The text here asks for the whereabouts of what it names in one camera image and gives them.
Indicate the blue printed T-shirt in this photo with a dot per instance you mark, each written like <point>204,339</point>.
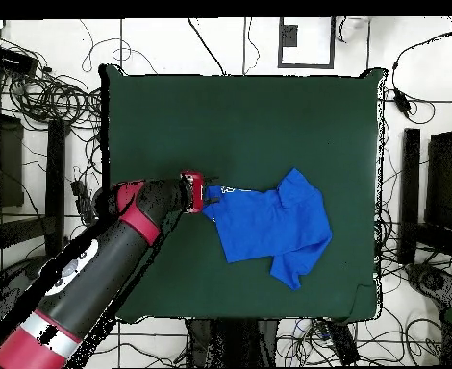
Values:
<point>272,226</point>

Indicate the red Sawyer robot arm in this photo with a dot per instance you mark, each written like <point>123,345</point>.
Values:
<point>106,261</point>

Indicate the dark green table cloth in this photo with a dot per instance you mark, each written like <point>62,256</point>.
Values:
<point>210,127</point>

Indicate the black power strip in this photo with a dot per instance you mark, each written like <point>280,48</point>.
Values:
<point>80,196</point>
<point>343,342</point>

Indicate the grey square floor hatch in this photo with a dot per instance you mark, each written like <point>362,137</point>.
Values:
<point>288,36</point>

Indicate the grey curved stand base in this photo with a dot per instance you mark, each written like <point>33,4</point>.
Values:
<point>435,282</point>
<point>18,276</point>

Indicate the black rectangular device box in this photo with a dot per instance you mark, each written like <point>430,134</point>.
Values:
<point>12,60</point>

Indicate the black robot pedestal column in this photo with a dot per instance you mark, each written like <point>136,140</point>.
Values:
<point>230,342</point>

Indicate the black metal stand frame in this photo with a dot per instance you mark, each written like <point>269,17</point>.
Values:
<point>410,192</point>
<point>55,165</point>

